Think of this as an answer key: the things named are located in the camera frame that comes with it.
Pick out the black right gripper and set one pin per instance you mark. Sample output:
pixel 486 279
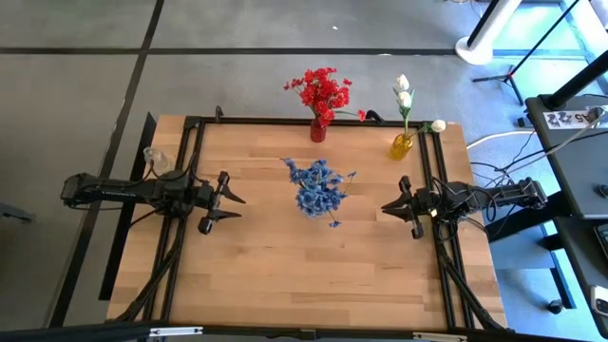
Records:
pixel 423 206

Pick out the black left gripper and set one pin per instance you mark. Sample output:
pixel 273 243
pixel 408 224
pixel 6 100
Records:
pixel 211 199

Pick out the blue artificial flower bunch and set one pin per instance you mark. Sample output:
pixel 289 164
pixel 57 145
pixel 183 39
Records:
pixel 336 180
pixel 316 202
pixel 304 173

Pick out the white artificial tulip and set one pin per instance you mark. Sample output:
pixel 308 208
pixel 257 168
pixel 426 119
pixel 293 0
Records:
pixel 438 126
pixel 403 83
pixel 405 100

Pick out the red artificial flower bunch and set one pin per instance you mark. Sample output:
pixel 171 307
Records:
pixel 325 92

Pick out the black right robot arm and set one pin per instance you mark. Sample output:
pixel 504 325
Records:
pixel 499 195

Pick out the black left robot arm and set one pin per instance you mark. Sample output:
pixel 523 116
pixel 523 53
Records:
pixel 119 192

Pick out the yellow glass vase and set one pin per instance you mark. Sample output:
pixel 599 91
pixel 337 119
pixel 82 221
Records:
pixel 400 147

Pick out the clear ribbed glass vase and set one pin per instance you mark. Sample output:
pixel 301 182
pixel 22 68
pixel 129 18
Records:
pixel 157 159

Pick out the red glass vase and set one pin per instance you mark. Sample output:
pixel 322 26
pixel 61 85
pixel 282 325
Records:
pixel 318 132

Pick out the black table leg bar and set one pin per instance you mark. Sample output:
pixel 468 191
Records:
pixel 116 247

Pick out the white round base stand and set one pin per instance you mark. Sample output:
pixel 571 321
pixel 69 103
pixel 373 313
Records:
pixel 475 56

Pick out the black tripod stand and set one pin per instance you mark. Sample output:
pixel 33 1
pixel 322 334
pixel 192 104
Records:
pixel 510 76

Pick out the black caster wheel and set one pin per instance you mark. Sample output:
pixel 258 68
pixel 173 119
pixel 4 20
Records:
pixel 555 307

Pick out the white printed sticker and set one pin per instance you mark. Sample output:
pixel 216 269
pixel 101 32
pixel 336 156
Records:
pixel 567 119

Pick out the black desk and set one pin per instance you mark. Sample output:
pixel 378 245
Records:
pixel 584 161

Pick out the black mounting beam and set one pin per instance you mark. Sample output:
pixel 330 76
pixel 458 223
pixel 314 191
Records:
pixel 71 332

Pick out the dark grey floor object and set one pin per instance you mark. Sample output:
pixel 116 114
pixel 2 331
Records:
pixel 14 212

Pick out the white phone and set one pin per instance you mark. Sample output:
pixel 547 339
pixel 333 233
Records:
pixel 601 301

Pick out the black aluminium table frame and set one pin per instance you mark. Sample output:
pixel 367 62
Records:
pixel 266 120

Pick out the black frame clamp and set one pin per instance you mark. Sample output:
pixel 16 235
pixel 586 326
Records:
pixel 218 113
pixel 376 116

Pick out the silver metal bracket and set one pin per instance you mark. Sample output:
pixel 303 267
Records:
pixel 176 331
pixel 439 337

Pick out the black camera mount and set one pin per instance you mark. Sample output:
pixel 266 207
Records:
pixel 308 335

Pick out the black desk leg frame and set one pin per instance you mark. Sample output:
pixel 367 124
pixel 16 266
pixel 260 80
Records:
pixel 565 280

